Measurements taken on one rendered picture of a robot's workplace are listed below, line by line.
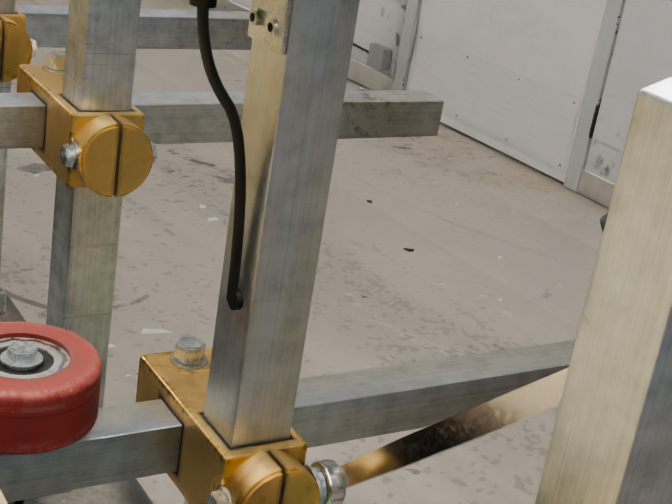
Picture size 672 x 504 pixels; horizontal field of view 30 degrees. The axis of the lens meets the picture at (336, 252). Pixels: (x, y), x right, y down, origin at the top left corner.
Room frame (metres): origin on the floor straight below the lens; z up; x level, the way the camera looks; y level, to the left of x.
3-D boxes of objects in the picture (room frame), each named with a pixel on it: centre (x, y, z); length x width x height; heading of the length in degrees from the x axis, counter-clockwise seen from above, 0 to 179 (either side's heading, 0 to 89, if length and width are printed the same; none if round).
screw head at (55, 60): (0.85, 0.21, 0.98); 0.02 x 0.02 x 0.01
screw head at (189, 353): (0.65, 0.07, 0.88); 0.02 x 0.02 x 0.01
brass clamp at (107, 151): (0.81, 0.18, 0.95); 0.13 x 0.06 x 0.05; 34
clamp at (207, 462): (0.60, 0.05, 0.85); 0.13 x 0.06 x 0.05; 34
